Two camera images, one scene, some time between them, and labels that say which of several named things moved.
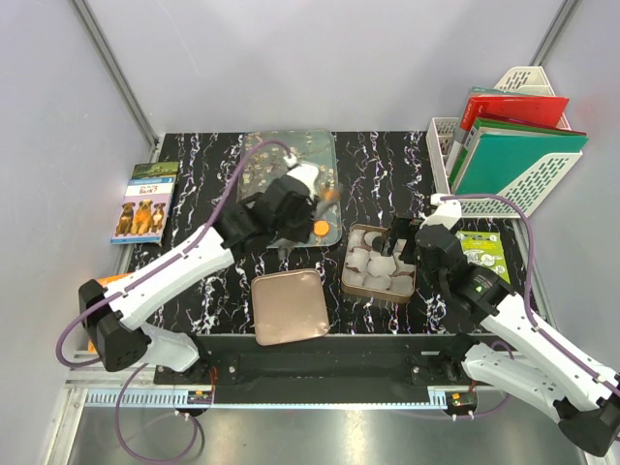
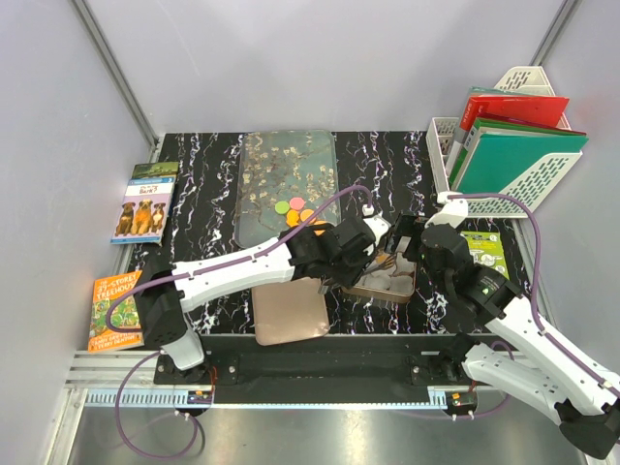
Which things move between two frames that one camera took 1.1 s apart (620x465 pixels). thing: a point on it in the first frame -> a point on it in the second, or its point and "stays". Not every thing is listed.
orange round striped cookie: [322, 228] stays
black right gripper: [400, 229] stays
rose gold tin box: [366, 272] stays
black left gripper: [302, 234] -> [351, 278]
